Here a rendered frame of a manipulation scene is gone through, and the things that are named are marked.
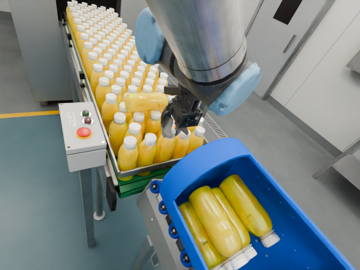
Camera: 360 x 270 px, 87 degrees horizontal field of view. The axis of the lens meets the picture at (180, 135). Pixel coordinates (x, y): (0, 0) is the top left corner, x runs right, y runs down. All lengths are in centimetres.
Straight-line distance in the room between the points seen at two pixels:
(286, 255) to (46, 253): 136
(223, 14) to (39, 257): 158
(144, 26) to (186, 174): 31
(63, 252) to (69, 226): 15
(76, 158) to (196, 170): 33
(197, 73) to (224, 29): 6
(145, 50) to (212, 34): 19
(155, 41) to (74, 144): 36
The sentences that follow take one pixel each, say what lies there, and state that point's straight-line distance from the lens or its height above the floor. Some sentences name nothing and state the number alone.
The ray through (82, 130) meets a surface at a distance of 59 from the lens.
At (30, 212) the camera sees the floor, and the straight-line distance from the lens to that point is 175.
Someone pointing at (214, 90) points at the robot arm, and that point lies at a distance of 27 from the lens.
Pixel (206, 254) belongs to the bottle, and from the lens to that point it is 52.
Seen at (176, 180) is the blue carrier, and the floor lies 115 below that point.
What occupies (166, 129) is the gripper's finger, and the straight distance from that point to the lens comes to 60.
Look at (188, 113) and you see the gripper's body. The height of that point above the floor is 124.
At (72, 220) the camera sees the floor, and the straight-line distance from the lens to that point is 166.
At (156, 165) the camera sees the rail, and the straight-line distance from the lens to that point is 70.
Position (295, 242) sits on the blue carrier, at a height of 109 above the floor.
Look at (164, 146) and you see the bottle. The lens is 66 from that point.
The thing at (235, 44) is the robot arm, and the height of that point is 147.
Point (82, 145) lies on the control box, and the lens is 57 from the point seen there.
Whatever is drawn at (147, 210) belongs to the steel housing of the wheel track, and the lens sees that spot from 72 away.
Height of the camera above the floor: 152
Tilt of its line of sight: 40 degrees down
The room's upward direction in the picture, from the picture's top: 22 degrees clockwise
